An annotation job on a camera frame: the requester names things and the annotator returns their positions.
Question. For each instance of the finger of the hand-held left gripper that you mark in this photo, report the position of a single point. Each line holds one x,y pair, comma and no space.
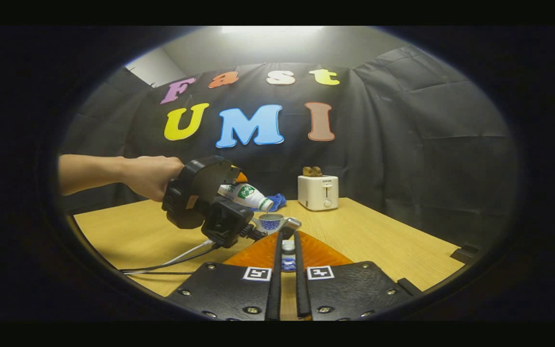
240,177

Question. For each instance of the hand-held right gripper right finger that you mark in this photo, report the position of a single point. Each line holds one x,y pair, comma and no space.
300,294

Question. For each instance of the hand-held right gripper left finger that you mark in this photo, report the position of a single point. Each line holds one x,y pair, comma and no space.
275,294

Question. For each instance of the white plastic water bottle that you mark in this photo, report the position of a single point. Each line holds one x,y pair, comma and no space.
246,193

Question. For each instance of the white teacup lid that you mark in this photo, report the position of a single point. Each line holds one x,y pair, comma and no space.
288,255

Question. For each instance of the white blue-patterned teacup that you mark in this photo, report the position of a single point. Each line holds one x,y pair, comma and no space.
270,224

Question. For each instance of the blue towel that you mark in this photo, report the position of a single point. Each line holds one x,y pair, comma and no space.
277,200

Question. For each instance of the brown toast slice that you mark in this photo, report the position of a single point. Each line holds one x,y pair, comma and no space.
312,171

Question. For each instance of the white toaster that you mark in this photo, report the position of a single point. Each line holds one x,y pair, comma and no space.
318,193

